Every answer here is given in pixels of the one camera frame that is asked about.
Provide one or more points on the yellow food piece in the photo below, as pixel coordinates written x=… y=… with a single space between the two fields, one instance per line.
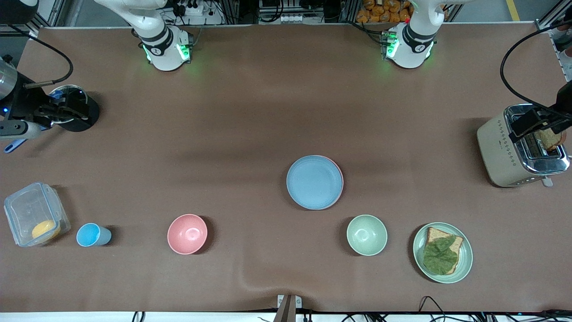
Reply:
x=45 y=230

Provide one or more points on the blue cup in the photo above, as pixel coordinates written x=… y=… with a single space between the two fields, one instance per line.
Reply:
x=91 y=235

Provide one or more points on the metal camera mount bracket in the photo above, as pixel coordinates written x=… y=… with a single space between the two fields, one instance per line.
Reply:
x=289 y=306

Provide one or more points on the green plate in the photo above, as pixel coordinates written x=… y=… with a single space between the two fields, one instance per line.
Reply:
x=467 y=259

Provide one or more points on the green lettuce leaf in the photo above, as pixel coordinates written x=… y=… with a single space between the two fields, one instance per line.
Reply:
x=440 y=257

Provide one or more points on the beige chrome toaster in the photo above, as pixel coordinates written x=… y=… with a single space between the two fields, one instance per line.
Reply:
x=496 y=152

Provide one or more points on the blue plate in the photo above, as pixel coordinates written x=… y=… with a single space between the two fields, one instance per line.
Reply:
x=313 y=182

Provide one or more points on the clear plastic container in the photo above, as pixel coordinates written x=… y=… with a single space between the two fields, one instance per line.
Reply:
x=27 y=205

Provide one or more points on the pink bowl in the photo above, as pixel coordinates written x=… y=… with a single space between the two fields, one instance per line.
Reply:
x=187 y=234

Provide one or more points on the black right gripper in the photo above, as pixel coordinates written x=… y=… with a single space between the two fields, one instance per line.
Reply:
x=23 y=103

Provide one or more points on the green bowl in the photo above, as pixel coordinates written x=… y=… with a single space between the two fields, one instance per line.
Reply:
x=366 y=235

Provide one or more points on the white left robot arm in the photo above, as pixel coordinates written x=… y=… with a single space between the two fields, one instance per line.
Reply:
x=413 y=44

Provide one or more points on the bag of orange buns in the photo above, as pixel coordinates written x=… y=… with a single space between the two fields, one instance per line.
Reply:
x=384 y=11

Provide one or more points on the brown bread slice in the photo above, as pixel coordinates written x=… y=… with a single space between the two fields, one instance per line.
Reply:
x=434 y=233

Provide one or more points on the toast slice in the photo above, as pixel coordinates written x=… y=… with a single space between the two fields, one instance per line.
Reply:
x=552 y=141

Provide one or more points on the black utensil holder cup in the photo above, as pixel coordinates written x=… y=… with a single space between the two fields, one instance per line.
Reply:
x=89 y=117

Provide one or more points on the aluminium frame profile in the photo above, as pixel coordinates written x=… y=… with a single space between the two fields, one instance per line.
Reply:
x=552 y=15
x=53 y=11

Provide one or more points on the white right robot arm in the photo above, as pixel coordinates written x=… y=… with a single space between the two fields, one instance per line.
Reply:
x=163 y=44

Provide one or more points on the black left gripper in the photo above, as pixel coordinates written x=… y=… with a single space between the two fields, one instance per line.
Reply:
x=564 y=102

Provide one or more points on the pink plate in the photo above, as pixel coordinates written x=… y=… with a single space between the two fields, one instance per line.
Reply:
x=342 y=179

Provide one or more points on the white power strip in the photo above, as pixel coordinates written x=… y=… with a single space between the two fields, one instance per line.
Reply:
x=196 y=10
x=290 y=19

